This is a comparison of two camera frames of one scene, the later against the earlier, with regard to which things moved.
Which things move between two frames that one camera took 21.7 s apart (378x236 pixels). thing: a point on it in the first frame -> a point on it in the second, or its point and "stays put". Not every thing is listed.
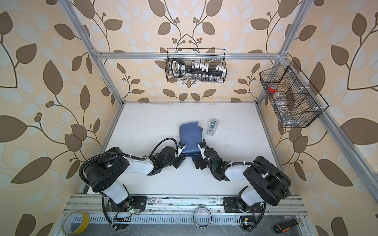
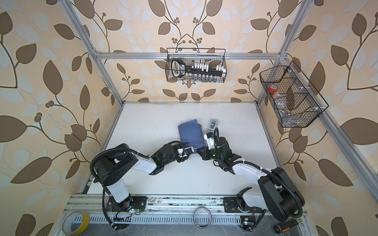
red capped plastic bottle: [272, 88] stays put
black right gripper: [196, 161] -> [205, 154]
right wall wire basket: [295, 101] stays put
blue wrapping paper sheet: [191, 134] stays put
